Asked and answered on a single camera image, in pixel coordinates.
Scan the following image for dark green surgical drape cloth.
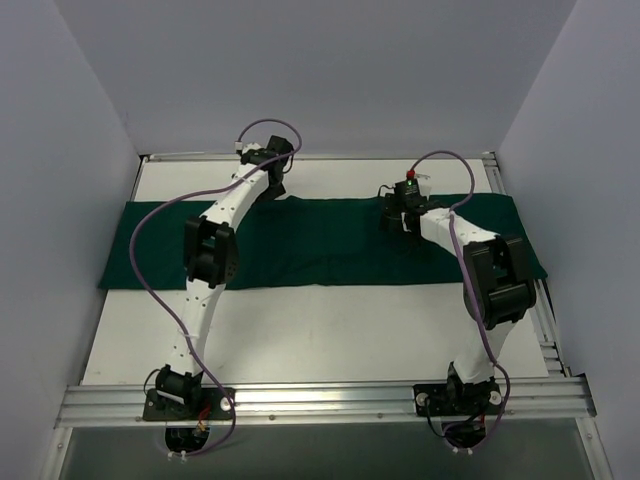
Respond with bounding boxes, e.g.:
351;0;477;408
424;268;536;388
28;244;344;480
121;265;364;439
97;194;549;291

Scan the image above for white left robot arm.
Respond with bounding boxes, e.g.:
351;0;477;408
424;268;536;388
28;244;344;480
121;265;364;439
156;135;294;419

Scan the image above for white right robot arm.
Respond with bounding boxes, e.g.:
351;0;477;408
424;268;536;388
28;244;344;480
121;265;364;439
381;178;536;413

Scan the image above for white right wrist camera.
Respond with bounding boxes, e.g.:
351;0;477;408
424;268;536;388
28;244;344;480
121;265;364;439
405;169;431;198

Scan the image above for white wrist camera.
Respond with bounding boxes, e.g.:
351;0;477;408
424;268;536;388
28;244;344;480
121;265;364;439
405;169;431;198
234;141;263;156

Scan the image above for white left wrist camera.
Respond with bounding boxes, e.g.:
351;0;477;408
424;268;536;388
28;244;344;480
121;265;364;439
234;141;263;156

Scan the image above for aluminium back frame rail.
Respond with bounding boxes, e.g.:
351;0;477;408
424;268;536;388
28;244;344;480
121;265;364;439
142;151;496;162

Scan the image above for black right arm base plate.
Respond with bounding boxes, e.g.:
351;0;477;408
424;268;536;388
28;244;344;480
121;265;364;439
412;383;502;418

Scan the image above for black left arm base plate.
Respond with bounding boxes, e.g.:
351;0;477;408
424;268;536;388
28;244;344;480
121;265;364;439
142;387;232;422

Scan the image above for aluminium front frame rail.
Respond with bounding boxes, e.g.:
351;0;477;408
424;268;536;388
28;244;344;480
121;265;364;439
55;376;596;428

